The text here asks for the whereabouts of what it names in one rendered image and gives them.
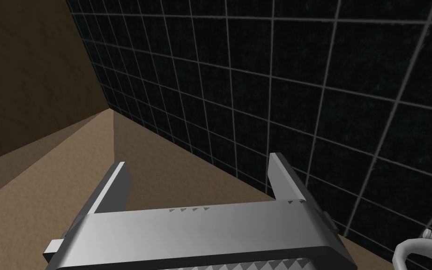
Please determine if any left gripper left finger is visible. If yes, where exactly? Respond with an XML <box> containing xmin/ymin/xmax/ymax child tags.
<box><xmin>82</xmin><ymin>161</ymin><xmax>132</xmax><ymax>216</ymax></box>

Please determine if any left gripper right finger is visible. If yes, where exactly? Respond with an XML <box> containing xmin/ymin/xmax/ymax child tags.
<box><xmin>268</xmin><ymin>152</ymin><xmax>311</xmax><ymax>205</ymax></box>

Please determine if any white curved fixture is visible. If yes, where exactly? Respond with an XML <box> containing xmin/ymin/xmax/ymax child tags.
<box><xmin>392</xmin><ymin>228</ymin><xmax>432</xmax><ymax>270</ymax></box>

